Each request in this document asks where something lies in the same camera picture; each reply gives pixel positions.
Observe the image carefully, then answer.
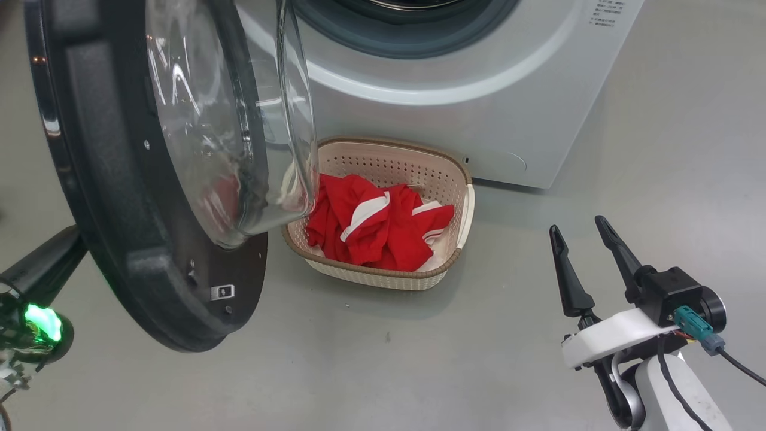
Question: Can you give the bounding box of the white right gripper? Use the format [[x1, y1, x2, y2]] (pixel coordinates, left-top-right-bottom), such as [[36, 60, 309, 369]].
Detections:
[[549, 215, 727, 369]]

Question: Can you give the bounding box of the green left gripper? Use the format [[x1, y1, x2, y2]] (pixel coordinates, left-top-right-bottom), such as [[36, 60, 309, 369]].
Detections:
[[0, 226, 88, 366]]

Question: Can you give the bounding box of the dark washing machine door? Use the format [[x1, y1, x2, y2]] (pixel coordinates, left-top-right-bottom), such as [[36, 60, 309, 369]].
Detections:
[[24, 0, 321, 353]]

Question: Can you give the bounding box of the white washing machine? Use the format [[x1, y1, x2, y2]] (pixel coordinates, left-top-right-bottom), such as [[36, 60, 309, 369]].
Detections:
[[236, 0, 646, 190]]

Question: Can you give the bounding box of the beige perforated laundry basket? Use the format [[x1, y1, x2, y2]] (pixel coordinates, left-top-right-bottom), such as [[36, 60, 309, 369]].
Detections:
[[281, 138, 476, 292]]

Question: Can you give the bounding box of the right camera cable teal plug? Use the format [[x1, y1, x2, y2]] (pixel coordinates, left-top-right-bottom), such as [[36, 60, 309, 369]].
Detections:
[[673, 305, 766, 387]]

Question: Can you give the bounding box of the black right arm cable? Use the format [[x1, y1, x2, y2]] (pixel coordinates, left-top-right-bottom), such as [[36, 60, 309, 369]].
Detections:
[[656, 352, 714, 431]]

